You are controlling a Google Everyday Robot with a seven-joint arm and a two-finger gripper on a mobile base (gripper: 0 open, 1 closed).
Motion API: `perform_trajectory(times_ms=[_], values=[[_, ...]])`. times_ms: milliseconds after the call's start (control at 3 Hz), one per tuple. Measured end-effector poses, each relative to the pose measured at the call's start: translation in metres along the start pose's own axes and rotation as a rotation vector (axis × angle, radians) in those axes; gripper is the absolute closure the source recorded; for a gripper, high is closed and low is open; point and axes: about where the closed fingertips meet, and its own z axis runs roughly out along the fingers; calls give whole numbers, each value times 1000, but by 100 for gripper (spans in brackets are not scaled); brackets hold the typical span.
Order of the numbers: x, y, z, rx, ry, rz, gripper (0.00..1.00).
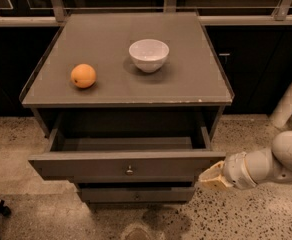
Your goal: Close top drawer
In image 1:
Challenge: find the metal window railing frame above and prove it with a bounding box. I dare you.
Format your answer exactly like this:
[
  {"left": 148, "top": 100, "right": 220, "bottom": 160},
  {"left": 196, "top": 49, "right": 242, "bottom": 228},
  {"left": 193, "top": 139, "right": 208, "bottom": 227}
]
[{"left": 0, "top": 0, "right": 292, "bottom": 26}]

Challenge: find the white ceramic bowl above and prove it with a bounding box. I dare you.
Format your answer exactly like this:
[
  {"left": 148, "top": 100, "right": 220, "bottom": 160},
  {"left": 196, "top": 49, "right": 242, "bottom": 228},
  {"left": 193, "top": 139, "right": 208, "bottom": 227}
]
[{"left": 129, "top": 39, "right": 170, "bottom": 73}]

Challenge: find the grey lower drawer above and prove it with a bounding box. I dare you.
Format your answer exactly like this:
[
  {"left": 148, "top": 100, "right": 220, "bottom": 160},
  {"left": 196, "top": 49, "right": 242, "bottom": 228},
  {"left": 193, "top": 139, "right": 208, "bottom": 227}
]
[{"left": 79, "top": 182, "right": 195, "bottom": 204}]

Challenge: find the orange fruit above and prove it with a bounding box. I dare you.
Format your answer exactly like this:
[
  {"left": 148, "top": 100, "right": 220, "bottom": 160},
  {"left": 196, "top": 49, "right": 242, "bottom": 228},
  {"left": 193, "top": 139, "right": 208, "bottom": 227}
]
[{"left": 71, "top": 64, "right": 97, "bottom": 89}]

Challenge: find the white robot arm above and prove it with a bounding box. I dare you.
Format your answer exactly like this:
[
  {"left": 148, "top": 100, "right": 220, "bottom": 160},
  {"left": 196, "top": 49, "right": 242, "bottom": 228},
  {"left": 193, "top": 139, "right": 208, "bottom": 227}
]
[{"left": 199, "top": 82, "right": 292, "bottom": 190}]

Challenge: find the grey drawer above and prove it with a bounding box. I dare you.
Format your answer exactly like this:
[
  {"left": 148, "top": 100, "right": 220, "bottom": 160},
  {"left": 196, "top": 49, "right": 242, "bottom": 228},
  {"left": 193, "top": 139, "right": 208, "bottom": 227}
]
[
  {"left": 29, "top": 130, "right": 225, "bottom": 183},
  {"left": 79, "top": 182, "right": 195, "bottom": 204}
]

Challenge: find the grey drawer cabinet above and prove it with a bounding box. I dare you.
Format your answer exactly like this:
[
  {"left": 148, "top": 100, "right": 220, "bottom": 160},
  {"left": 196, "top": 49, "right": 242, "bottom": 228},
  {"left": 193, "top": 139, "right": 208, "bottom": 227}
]
[{"left": 19, "top": 11, "right": 235, "bottom": 205}]

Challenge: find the grey top drawer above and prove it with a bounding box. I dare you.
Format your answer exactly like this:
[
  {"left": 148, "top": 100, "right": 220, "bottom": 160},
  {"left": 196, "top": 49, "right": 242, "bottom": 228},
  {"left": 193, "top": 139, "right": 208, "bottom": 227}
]
[{"left": 29, "top": 130, "right": 225, "bottom": 183}]

